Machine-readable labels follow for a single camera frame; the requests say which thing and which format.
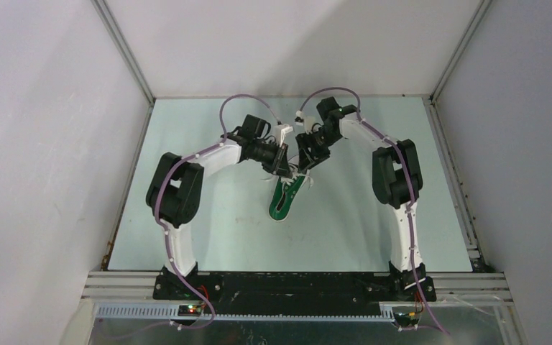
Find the white shoelace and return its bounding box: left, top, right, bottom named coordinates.
left=262, top=163, right=314, bottom=188

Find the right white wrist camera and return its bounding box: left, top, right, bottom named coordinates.
left=294, top=110, right=319, bottom=134

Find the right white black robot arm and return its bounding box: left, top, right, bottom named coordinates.
left=295, top=97, right=430, bottom=302

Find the grey slotted cable duct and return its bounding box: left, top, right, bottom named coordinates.
left=95, top=303, right=395, bottom=323

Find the right controller board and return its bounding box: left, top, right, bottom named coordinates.
left=394, top=312, right=422, bottom=328

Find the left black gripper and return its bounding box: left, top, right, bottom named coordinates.
left=252, top=140, right=293, bottom=179

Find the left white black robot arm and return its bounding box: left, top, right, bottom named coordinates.
left=146, top=115, right=293, bottom=300

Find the controller board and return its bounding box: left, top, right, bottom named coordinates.
left=394, top=312, right=422, bottom=328
left=177, top=304, right=204, bottom=317

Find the left controller board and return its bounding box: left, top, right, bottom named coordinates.
left=177, top=304, right=204, bottom=317

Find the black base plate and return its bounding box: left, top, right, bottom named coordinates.
left=152, top=269, right=436, bottom=316

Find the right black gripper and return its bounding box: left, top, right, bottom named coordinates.
left=295, top=127, right=341, bottom=173

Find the green canvas sneaker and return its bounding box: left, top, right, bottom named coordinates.
left=268, top=182, right=302, bottom=222

